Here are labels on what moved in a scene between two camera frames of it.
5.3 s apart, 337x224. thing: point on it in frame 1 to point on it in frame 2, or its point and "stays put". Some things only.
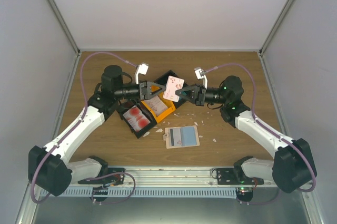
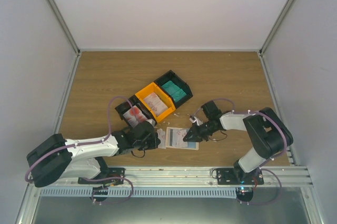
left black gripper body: (143, 90) to (143, 145)
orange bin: (169, 103) stays put
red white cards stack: (136, 119) stays put
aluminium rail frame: (196, 177) stays put
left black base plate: (110, 176) stays put
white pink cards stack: (157, 105) stays put
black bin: (164, 80) stays put
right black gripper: (198, 94) to (197, 136)
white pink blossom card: (173, 84) to (180, 134)
